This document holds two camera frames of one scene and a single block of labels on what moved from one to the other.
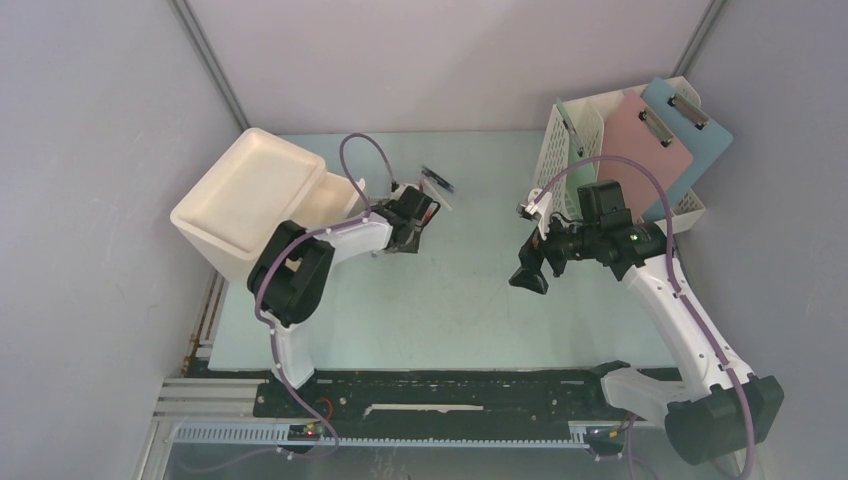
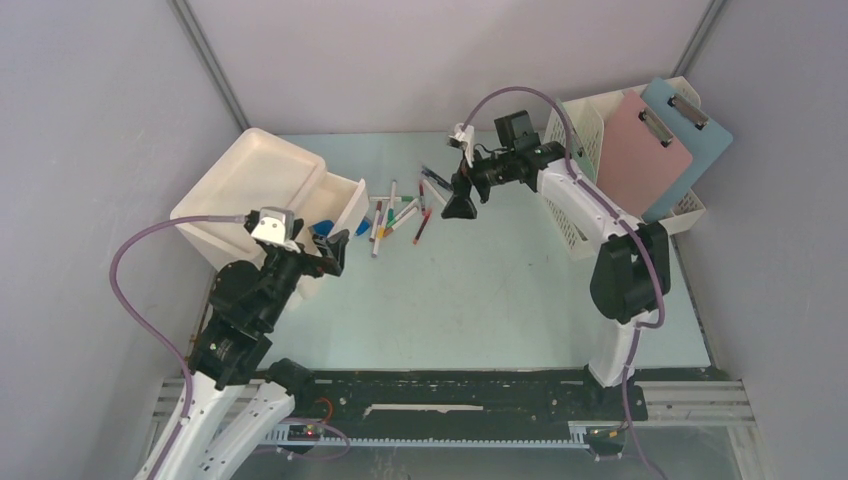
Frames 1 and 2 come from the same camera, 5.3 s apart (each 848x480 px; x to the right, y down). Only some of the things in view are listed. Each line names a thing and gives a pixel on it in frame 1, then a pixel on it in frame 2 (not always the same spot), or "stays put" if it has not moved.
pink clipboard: [633, 130] stays put
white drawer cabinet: [257, 182] stays put
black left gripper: [411, 246] → [334, 246]
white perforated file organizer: [590, 116] stays put
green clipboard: [576, 154] stays put
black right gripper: [531, 257] → [460, 204]
